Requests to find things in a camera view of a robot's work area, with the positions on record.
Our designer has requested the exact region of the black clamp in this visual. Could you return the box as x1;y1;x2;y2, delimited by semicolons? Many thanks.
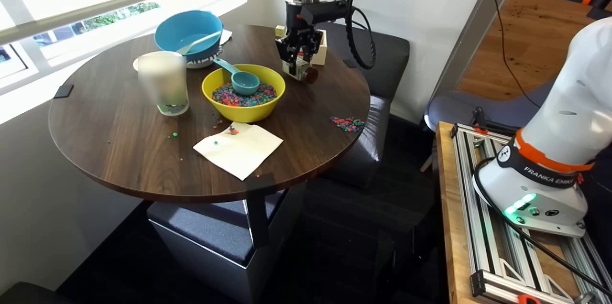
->
470;106;490;134

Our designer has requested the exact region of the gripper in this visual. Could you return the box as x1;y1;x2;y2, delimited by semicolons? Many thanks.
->
275;1;324;75

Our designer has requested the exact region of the small wooden box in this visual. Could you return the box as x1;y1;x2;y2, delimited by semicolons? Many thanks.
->
310;29;328;66

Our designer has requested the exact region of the small jar with brown lid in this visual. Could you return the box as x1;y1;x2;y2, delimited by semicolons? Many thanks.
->
282;57;319;85

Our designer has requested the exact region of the blue bowl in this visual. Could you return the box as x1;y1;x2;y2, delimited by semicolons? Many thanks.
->
154;10;224;63

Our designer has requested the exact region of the grey chair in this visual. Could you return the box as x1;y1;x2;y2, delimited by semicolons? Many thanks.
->
424;79;556;133

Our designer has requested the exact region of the teal measuring scoop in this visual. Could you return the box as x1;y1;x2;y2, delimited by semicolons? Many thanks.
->
213;58;261;97

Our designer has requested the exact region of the frosted plastic cup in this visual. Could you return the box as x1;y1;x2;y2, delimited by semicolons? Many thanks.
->
137;51;190;117

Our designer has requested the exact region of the yellow bowl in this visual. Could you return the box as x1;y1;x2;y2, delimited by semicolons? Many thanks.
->
201;64;286;123

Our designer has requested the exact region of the small pile of colourful beads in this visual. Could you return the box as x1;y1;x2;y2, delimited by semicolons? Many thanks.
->
329;116;366;133

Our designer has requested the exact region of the grey cube ottoman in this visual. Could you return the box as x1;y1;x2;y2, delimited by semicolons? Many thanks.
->
147;184;307;304

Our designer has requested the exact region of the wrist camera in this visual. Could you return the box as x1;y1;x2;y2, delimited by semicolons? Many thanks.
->
306;0;350;23

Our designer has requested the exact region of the large white napkin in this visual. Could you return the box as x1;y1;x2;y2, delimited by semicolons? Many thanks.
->
193;121;284;182

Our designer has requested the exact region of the heap of colourful beads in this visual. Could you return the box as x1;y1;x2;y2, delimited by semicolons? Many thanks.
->
212;81;278;108

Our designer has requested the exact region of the white spoon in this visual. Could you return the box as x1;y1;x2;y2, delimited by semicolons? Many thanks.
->
176;31;222;55

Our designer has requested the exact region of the black leather bench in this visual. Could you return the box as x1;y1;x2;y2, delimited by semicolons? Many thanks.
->
313;22;411;191

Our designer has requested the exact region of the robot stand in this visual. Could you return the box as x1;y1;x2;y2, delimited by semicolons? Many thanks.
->
435;121;612;304

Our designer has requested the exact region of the thin black cable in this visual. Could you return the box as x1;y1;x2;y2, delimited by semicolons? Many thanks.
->
482;0;542;109

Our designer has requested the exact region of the window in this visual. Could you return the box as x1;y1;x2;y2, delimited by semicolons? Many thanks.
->
0;0;248;95

